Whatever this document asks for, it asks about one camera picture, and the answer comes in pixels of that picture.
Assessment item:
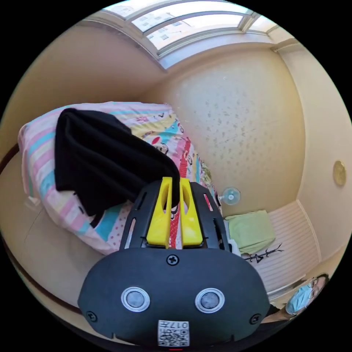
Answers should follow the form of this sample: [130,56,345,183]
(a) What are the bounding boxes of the black pants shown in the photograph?
[54,107,181,229]

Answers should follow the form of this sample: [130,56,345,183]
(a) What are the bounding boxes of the clear suction cup hook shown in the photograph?
[219,187,241,206]

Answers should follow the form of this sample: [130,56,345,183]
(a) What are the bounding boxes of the person's body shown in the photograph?
[263,273,330,328]

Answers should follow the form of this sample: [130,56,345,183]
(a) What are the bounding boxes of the bed with striped printed sheet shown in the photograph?
[17,101,224,256]

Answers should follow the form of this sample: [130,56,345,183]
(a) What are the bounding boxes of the light green cloth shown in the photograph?
[225,210,276,255]

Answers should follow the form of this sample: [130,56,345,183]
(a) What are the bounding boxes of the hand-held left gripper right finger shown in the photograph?
[180,178,203,246]

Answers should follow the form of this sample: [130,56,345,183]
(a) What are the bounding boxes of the window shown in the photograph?
[101,0,279,70]

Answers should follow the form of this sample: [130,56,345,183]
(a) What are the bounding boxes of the round gold wall clock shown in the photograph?
[333,160,347,187]

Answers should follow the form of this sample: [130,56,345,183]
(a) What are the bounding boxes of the white ribbed panel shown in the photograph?
[242,200,322,293]

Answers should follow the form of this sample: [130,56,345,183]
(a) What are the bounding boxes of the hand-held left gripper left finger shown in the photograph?
[146,177,173,246]

